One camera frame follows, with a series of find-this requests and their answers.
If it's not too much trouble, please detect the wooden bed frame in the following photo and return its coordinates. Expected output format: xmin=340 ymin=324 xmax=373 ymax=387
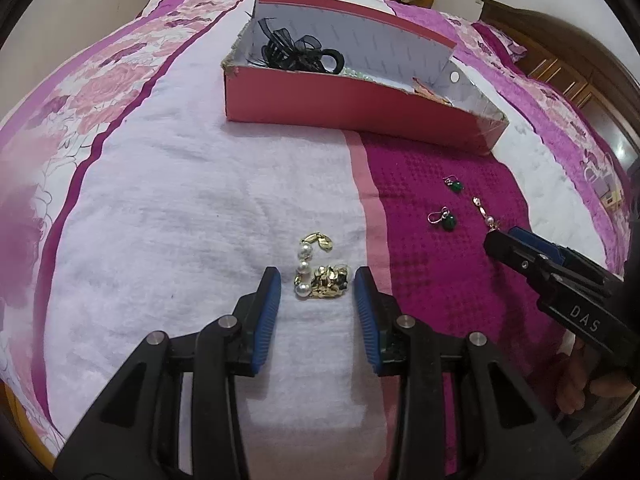
xmin=0 ymin=379 xmax=58 ymax=466

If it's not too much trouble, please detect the white charger device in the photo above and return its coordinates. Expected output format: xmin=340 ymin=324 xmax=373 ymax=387
xmin=582 ymin=157 xmax=624 ymax=207

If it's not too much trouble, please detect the black ribbon hair bow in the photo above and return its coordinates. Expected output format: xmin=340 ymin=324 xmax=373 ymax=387
xmin=244 ymin=10 xmax=326 ymax=72

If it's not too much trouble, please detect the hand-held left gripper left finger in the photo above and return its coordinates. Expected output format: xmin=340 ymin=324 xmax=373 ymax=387
xmin=52 ymin=266 xmax=282 ymax=480

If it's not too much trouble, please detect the pink crystal hair clip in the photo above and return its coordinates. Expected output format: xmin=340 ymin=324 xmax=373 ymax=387
xmin=412 ymin=77 xmax=451 ymax=106

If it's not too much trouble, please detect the person's right hand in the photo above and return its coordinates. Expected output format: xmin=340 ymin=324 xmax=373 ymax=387
xmin=555 ymin=335 xmax=630 ymax=416

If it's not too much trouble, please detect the gold pearl drop earring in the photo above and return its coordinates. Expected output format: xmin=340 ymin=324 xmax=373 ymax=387
xmin=470 ymin=196 xmax=501 ymax=233

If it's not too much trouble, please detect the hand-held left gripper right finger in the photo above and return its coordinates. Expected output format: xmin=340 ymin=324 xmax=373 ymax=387
xmin=352 ymin=266 xmax=583 ymax=480

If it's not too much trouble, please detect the red cardboard box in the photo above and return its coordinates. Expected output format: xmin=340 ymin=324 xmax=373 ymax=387
xmin=221 ymin=0 xmax=510 ymax=156

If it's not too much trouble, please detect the pink floral pillow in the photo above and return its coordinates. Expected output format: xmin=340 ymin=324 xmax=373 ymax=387
xmin=472 ymin=20 xmax=528 ymax=63

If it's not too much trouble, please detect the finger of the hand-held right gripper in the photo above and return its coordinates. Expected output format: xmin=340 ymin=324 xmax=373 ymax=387
xmin=483 ymin=230 xmax=556 ymax=281
xmin=507 ymin=226 xmax=606 ymax=286

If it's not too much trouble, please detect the black hair tie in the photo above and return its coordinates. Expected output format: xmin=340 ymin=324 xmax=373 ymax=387
xmin=320 ymin=49 xmax=346 ymax=75

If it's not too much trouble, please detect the pink floral bedspread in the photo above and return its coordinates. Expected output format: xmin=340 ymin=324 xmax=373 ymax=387
xmin=0 ymin=0 xmax=636 ymax=480

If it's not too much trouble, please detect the dark wooden headboard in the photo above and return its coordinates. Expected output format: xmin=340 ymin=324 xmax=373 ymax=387
xmin=480 ymin=0 xmax=640 ymax=171

